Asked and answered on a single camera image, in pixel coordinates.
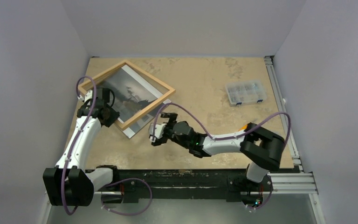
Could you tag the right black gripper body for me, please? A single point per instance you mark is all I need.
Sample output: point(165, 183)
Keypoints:
point(167, 127)

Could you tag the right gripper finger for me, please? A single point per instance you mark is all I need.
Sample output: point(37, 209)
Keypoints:
point(157, 142)
point(172, 117)

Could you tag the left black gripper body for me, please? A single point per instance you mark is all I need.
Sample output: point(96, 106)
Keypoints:
point(113, 115)

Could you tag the wooden picture frame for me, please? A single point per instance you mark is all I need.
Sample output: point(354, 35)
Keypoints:
point(164, 88)

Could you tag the yellow handled screwdriver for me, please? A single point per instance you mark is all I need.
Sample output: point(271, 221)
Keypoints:
point(244, 127)

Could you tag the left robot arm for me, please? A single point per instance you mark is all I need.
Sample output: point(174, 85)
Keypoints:
point(68, 183)

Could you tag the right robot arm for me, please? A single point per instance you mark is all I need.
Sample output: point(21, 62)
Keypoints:
point(263, 147)

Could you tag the clear plastic screw box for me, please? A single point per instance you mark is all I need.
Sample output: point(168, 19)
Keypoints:
point(245, 92)

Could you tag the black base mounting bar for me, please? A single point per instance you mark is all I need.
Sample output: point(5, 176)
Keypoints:
point(230, 185)

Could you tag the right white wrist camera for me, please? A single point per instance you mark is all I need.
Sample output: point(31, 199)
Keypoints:
point(156, 131)

